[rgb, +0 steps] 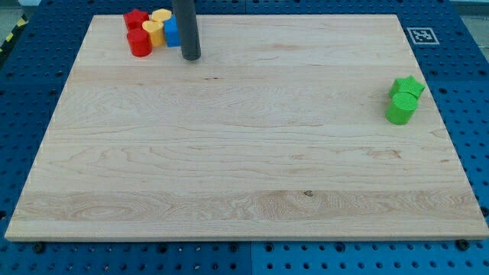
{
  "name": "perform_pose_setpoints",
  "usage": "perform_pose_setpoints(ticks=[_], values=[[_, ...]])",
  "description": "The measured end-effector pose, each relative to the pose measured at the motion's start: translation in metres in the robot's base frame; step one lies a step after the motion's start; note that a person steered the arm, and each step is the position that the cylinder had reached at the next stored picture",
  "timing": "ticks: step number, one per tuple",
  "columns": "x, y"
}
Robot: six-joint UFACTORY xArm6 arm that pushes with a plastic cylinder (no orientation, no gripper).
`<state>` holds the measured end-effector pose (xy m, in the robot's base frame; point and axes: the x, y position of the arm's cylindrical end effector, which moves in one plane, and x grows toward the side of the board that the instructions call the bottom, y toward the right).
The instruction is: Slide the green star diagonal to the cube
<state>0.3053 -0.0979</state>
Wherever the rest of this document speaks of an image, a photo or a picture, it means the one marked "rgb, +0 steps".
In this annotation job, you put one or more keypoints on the blue cube block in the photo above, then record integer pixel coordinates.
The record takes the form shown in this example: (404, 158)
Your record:
(171, 32)

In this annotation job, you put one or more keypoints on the red star block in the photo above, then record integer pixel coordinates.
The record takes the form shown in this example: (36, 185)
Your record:
(135, 18)

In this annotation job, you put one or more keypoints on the green star block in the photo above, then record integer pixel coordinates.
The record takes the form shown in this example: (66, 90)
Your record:
(408, 85)

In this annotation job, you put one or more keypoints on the light wooden board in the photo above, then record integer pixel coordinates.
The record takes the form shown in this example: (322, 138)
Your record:
(277, 133)

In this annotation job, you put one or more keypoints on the red cylinder block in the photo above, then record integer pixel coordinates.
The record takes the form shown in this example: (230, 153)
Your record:
(139, 42)

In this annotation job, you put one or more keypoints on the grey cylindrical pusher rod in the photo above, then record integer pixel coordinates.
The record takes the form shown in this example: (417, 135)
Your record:
(186, 21)

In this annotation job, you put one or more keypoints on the yellow block rear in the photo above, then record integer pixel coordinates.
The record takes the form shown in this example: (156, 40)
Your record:
(161, 15)

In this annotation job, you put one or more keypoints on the green cylinder block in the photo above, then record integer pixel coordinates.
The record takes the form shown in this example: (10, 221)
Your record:
(401, 108)

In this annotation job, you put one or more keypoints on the white fiducial marker tag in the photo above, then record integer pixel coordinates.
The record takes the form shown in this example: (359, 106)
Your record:
(422, 36)

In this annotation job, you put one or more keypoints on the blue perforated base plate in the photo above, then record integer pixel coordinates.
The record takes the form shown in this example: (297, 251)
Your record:
(40, 60)

